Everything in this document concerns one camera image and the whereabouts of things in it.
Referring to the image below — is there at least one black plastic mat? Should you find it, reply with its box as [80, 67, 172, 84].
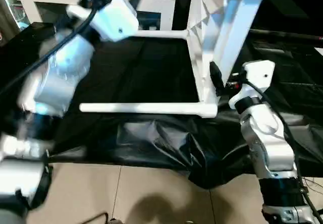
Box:
[0, 22, 323, 190]

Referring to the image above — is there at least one white plastic table leg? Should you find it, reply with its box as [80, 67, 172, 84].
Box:
[79, 102, 219, 120]
[135, 29, 191, 39]

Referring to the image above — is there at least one white cabinet with glass doors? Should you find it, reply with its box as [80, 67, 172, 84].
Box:
[10, 0, 177, 33]

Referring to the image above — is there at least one black bar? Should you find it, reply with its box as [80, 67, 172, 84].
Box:
[250, 28, 323, 40]

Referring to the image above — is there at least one white plastic table top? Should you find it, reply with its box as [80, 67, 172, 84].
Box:
[186, 0, 276, 119]

